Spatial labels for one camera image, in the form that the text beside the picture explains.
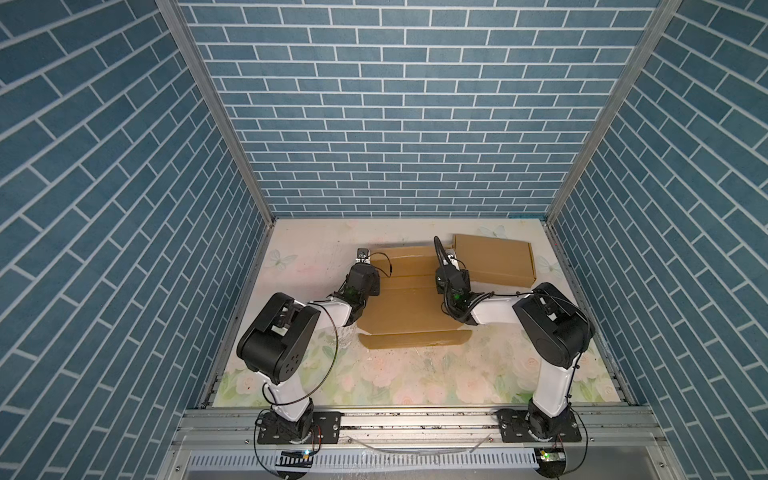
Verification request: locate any brown cardboard box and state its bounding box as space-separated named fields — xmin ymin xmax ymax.
xmin=453 ymin=234 xmax=536 ymax=288

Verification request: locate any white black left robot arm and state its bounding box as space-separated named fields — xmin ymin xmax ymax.
xmin=236 ymin=261 xmax=380 ymax=442

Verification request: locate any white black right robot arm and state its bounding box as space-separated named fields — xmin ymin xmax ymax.
xmin=434 ymin=237 xmax=594 ymax=441

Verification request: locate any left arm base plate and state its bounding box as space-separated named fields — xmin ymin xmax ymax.
xmin=255 ymin=410 xmax=342 ymax=445

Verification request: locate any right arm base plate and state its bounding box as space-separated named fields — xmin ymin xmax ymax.
xmin=495 ymin=404 xmax=582 ymax=443

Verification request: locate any white slotted cable duct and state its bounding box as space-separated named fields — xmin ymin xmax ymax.
xmin=187 ymin=448 xmax=538 ymax=473

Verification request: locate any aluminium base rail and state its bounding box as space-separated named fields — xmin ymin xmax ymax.
xmin=172 ymin=404 xmax=665 ymax=450

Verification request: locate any aluminium corner post left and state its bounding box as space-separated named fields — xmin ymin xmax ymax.
xmin=156 ymin=0 xmax=275 ymax=228

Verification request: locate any aluminium corner post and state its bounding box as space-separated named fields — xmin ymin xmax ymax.
xmin=156 ymin=0 xmax=275 ymax=228
xmin=544 ymin=0 xmax=682 ymax=228

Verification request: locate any aluminium corner post right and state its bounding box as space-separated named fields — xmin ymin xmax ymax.
xmin=544 ymin=0 xmax=682 ymax=228

